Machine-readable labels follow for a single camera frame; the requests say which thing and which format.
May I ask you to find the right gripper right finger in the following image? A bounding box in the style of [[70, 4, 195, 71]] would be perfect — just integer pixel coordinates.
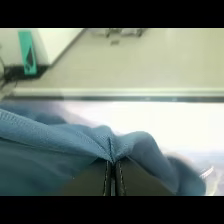
[[114, 155, 177, 197]]

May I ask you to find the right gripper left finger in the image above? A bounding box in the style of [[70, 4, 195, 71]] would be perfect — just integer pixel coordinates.
[[62, 159, 113, 197]]

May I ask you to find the blue T-shirt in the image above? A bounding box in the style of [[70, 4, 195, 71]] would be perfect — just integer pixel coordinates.
[[0, 101, 208, 197]]

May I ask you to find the silver frame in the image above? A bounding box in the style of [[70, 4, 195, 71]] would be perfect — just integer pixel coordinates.
[[3, 86, 224, 103]]

